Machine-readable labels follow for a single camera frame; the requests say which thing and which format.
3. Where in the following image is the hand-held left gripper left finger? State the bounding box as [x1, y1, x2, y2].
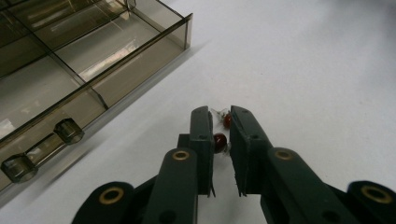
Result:
[141, 105, 216, 224]

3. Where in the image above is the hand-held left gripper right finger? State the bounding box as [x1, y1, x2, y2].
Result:
[229, 105, 359, 224]

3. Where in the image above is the dark red bead earring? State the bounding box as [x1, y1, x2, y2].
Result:
[212, 106, 233, 130]
[213, 133, 229, 154]

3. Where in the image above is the smoky transparent drawer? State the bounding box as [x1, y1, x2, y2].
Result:
[0, 0, 194, 194]

